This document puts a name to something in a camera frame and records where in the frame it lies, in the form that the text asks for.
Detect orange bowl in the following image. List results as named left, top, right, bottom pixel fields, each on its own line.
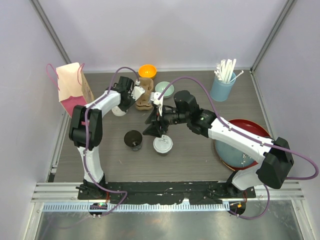
left=138, top=64, right=157, bottom=79

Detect cardboard cup carrier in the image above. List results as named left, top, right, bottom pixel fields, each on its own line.
left=135, top=77, right=154, bottom=111

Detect red round tray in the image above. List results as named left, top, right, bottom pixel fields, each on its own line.
left=218, top=119, right=271, bottom=171

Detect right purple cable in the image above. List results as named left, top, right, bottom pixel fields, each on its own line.
left=157, top=76, right=320, bottom=221

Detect white cup lid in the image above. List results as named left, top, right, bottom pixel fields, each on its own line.
left=153, top=134, right=173, bottom=152
left=111, top=106, right=127, bottom=117

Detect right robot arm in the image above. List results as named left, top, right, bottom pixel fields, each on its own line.
left=143, top=90, right=294, bottom=198

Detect purple cable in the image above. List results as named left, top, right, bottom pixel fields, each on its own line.
left=83, top=66, right=140, bottom=217
left=157, top=76, right=320, bottom=221

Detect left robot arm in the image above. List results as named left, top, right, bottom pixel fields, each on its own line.
left=69, top=76, right=140, bottom=200

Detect blue straw holder cup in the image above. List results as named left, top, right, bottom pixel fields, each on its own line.
left=210, top=76, right=236, bottom=102

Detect pink paper gift bag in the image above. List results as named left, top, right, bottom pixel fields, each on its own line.
left=46, top=62, right=95, bottom=117

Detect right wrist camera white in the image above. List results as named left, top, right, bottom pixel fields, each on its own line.
left=149, top=91, right=164, bottom=116

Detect black paper coffee cup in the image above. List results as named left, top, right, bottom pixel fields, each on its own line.
left=123, top=130, right=143, bottom=151

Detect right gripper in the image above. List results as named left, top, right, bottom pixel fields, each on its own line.
left=143, top=103, right=190, bottom=138

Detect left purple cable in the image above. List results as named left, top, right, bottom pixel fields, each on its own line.
left=83, top=66, right=140, bottom=217

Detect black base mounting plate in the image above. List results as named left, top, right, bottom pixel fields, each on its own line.
left=76, top=181, right=256, bottom=205

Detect white wrapped straws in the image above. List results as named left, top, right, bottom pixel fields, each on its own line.
left=214, top=58, right=244, bottom=84

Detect blue plate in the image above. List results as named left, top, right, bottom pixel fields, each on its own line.
left=214, top=140, right=257, bottom=169

